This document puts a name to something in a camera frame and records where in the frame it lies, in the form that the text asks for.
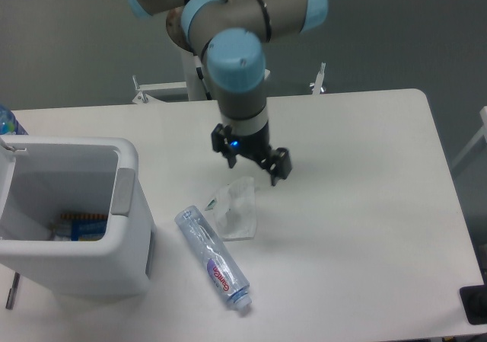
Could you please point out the dark metal tool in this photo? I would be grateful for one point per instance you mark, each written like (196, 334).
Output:
(13, 292)

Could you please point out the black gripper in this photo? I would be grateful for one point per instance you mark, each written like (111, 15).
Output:
(256, 147)

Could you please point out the clear plastic water bottle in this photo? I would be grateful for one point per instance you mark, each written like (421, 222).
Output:
(210, 251)

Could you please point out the blue trash inside can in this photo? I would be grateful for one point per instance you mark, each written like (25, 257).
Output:
(79, 227)

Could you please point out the white trash can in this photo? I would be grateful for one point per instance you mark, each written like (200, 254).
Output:
(43, 177)

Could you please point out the blue bottle at edge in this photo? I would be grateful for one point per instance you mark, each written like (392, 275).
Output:
(9, 123)

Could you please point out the clear plastic wrapper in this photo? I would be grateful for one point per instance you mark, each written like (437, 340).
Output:
(233, 210)

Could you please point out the black object at table corner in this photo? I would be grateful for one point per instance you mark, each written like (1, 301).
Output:
(474, 303)

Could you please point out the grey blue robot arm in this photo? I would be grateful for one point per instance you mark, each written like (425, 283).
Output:
(228, 38)

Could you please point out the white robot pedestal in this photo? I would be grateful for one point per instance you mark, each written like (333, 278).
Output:
(192, 67)

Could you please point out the white frame at right edge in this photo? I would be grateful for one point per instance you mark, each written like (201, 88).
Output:
(472, 149)

